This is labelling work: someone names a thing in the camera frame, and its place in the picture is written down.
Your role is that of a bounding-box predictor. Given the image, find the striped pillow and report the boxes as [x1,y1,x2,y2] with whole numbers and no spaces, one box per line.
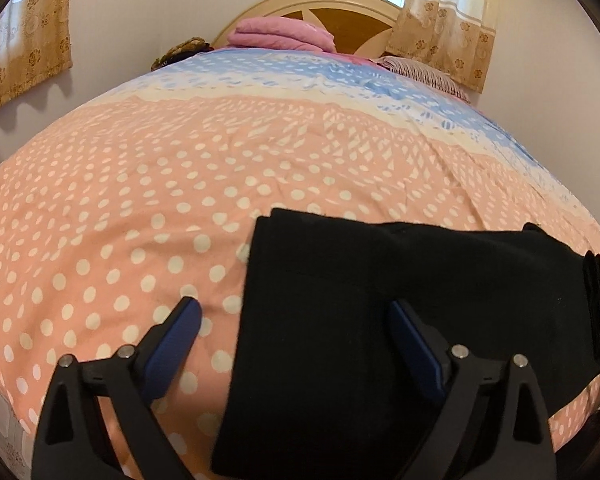
[376,55,470,103]

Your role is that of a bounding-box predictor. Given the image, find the beige window curtain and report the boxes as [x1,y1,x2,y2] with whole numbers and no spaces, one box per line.
[386,0,501,93]
[0,0,72,107]

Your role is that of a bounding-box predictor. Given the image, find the polka dot bedspread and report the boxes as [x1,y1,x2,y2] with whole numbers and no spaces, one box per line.
[0,49,600,479]

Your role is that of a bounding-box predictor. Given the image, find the folded pink blanket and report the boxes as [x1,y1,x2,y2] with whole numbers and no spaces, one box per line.
[227,16,337,53]

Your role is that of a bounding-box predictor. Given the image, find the beige window curtain left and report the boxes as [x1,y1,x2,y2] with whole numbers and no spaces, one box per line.
[0,0,72,107]

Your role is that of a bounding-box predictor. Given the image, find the black pants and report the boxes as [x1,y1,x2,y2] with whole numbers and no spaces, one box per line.
[211,209,600,479]

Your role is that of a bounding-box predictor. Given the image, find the cream wooden headboard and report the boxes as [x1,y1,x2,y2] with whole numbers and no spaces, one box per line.
[212,0,401,58]

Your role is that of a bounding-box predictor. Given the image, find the beige window curtain centre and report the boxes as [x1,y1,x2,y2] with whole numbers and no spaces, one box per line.
[386,0,501,93]

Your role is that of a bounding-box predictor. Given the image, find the brown patterned cloth bundle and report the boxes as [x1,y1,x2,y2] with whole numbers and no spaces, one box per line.
[150,37,213,72]

